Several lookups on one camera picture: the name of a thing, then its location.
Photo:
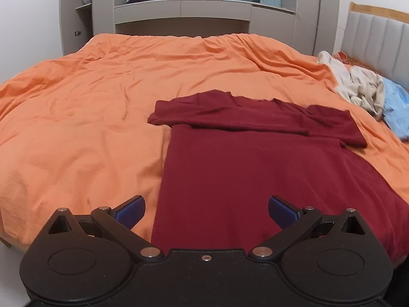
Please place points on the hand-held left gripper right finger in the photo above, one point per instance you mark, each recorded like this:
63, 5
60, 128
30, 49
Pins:
282, 211

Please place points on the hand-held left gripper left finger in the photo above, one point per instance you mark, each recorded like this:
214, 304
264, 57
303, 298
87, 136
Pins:
131, 211

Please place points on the dark red shirt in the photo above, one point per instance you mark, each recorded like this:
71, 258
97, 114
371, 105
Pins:
239, 172

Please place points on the orange blanket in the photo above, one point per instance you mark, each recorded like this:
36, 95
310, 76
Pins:
80, 118

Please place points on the beige garment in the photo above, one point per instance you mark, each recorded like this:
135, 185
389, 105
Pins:
361, 86

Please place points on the light blue garment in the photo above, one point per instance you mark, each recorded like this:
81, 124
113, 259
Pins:
397, 108

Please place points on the small orange cloth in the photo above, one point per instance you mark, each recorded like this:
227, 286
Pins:
342, 58

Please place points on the grey padded wooden headboard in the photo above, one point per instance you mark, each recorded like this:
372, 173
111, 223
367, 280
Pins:
377, 35

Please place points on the grey built-in cabinet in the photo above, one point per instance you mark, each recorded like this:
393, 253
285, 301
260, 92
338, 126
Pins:
207, 9

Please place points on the wooden bed frame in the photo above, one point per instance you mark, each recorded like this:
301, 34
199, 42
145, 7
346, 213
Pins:
5, 242

